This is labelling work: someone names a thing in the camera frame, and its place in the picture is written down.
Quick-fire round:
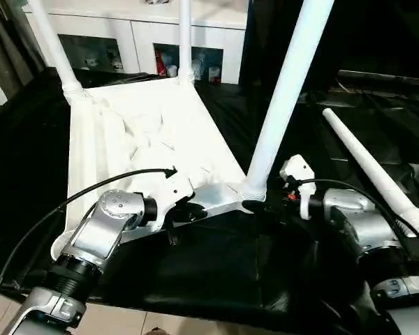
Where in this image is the white plastic table top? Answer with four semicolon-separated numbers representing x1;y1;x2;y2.
50;75;266;261

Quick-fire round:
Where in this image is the black work mat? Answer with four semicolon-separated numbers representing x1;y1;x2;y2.
0;68;419;335

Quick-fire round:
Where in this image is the grey curtain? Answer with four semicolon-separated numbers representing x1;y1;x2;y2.
0;0;45;116

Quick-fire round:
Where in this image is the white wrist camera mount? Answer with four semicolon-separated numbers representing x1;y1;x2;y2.
152;167;197;233
279;155;317;221

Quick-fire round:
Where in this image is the black cabinet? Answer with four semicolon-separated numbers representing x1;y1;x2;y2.
246;0;419;91

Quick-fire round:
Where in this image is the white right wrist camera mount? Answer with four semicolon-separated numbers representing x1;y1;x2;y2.
279;155;317;221

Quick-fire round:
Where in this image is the red bottle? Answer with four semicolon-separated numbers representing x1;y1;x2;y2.
154;50;166;76

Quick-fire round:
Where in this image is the white glass-door cabinet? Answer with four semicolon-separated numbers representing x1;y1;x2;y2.
24;0;249;84

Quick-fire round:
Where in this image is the white plastic table leg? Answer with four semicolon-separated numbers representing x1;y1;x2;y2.
29;0;90;104
239;0;336;204
176;0;196;85
321;107;419;235

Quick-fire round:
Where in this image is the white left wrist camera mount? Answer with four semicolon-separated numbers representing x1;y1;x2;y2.
152;167;197;233

